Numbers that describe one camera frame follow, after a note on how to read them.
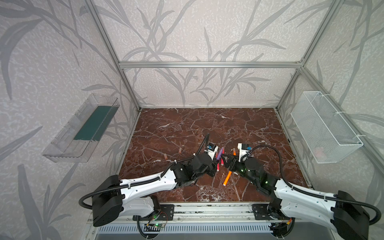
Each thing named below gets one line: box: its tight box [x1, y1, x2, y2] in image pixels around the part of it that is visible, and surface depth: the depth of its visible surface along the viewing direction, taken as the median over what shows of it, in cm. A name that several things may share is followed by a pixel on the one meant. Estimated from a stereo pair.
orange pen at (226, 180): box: [223, 170, 232, 186], surface depth 86 cm
